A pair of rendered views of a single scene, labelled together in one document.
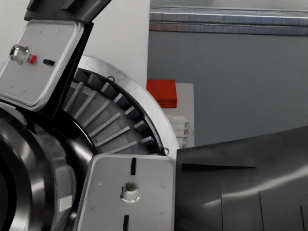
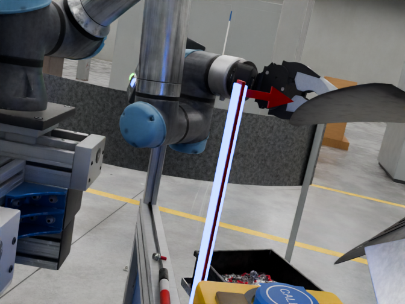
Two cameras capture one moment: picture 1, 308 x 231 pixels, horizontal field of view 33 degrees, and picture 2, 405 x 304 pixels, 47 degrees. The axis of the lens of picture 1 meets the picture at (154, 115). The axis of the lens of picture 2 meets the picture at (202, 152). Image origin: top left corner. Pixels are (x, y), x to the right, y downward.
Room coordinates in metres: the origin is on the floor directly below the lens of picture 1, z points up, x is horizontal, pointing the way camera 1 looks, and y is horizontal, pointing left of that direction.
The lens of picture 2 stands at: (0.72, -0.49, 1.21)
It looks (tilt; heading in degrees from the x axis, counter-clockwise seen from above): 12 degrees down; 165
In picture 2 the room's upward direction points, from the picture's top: 11 degrees clockwise
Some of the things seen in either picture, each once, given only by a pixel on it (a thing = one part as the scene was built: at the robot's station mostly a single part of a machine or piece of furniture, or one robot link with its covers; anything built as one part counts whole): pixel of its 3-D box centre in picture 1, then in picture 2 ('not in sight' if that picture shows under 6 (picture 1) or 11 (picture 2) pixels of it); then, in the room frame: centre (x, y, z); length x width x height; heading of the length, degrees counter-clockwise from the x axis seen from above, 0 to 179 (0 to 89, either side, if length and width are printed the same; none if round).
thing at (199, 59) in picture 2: not in sight; (199, 72); (-0.16, -0.29, 1.18); 0.11 x 0.08 x 0.09; 34
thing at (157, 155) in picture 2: not in sight; (156, 161); (-0.29, -0.32, 0.96); 0.03 x 0.03 x 0.20; 87
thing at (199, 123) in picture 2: not in sight; (186, 123); (-0.14, -0.30, 1.08); 0.11 x 0.08 x 0.11; 138
